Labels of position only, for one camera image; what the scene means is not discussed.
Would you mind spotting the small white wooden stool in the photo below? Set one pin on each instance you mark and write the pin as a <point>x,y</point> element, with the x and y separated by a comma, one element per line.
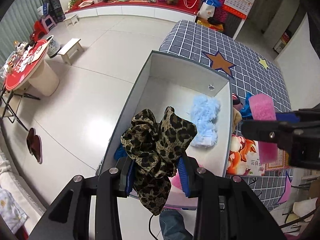
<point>70,48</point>

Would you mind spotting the blue mesh cloth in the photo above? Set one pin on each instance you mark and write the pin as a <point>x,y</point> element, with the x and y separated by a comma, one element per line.
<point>246,111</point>
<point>120,153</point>

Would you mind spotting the red plastic stool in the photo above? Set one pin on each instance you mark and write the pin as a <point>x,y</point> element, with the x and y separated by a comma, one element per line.
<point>39,32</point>

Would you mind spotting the grey checked star rug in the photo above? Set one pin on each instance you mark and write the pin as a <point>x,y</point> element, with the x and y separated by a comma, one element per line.
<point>193,41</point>

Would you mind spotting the pink navy knit hat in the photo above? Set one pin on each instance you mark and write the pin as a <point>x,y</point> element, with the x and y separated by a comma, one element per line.
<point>237,103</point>

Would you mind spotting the red round table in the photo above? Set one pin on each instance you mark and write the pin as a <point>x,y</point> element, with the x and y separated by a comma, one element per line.
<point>33,69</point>

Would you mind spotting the red yellow gift box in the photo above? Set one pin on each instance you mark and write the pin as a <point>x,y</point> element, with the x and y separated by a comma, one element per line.
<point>216,27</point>

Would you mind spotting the pink plastic stool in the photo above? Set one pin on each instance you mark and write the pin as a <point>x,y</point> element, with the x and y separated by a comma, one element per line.
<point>48,23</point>

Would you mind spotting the pink yellow paper box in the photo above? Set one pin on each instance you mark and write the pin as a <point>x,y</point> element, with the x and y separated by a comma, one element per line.
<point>281,163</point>

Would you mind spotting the blue white ceramic vase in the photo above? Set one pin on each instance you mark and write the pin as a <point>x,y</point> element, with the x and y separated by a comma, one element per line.
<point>53,46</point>

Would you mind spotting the white shopping bag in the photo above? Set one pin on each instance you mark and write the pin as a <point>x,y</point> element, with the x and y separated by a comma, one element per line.
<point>206,10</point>

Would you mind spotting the blue jeans leg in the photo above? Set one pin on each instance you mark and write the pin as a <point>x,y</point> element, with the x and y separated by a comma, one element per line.
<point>172,225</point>

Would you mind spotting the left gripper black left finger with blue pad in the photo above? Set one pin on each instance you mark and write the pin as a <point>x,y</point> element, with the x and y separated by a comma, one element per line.
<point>68,215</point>

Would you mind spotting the floral tissue pack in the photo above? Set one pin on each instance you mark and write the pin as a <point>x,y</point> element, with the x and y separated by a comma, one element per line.
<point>244,158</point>

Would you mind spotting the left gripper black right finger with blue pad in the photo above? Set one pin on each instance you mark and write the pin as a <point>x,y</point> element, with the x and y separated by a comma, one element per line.
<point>227,208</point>

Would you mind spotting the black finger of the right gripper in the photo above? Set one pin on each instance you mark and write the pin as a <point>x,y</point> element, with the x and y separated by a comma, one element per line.
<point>276,132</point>

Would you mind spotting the leopard print scrunchie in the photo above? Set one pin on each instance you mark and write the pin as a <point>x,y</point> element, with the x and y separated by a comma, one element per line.
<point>155,147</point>

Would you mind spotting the red white tv cabinet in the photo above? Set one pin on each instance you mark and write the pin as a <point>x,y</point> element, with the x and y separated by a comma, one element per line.
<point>159,10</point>

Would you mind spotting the light blue fluffy duster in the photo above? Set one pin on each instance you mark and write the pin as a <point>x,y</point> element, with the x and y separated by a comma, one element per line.
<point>204,115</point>

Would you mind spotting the beige knit hat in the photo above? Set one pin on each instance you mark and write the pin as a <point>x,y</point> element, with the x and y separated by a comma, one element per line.
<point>236,119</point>

